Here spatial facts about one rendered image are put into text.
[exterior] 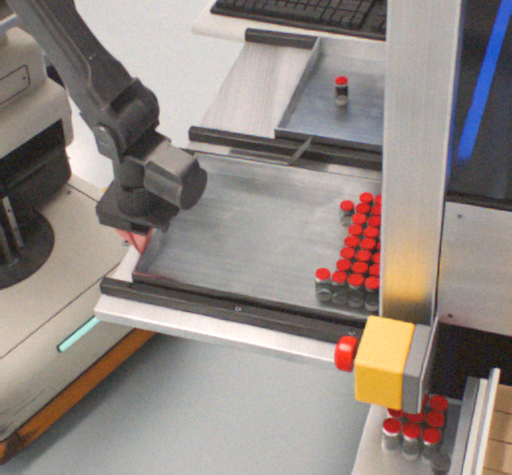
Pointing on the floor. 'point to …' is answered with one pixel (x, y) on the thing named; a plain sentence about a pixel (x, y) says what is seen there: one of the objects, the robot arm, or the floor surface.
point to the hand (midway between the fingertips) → (143, 247)
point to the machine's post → (418, 133)
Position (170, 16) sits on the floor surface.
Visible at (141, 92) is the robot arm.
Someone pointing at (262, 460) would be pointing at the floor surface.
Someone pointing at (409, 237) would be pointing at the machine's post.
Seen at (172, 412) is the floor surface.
